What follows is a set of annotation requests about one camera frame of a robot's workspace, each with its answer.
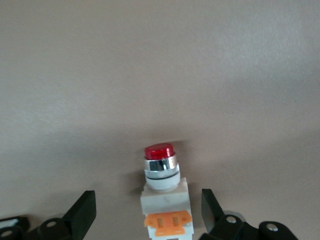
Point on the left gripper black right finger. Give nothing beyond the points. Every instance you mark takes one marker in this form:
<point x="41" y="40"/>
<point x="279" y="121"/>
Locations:
<point x="212" y="215"/>

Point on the red push button switch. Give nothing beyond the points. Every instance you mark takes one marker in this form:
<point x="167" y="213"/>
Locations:
<point x="165" y="200"/>

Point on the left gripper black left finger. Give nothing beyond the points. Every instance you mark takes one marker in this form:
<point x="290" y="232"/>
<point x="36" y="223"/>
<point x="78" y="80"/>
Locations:
<point x="80" y="215"/>

